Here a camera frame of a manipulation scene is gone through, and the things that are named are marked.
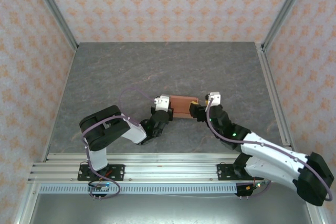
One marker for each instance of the orange paper box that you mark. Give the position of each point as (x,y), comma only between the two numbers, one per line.
(181,106)

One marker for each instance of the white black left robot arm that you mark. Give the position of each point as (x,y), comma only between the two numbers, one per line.
(105,129)

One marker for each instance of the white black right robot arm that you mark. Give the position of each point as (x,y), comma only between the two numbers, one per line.
(275,166)

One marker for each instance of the narrow aluminium crossbeam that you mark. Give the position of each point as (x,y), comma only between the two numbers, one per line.
(170,157)

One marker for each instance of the small electronics board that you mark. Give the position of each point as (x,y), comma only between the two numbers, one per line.
(248,188)
(101,187)

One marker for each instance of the grey metal bottom panel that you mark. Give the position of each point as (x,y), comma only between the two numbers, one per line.
(157,208)

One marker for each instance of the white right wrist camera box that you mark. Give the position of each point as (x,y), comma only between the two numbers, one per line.
(214,97)

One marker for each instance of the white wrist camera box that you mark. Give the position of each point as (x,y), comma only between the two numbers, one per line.
(214,97)
(162,102)

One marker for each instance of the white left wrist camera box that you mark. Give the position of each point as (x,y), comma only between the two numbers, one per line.
(162,102)

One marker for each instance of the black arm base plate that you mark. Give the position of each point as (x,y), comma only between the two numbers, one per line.
(118,171)
(223,172)

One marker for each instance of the wide aluminium base rail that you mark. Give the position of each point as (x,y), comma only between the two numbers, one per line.
(170,175)

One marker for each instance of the aluminium table side rail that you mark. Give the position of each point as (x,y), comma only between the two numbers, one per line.
(273,90)

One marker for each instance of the aluminium corner post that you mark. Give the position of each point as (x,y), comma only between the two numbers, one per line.
(286,9)
(52,9)

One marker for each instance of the aluminium lower frame bar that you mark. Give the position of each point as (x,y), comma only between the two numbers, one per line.
(25,205)
(319,214)

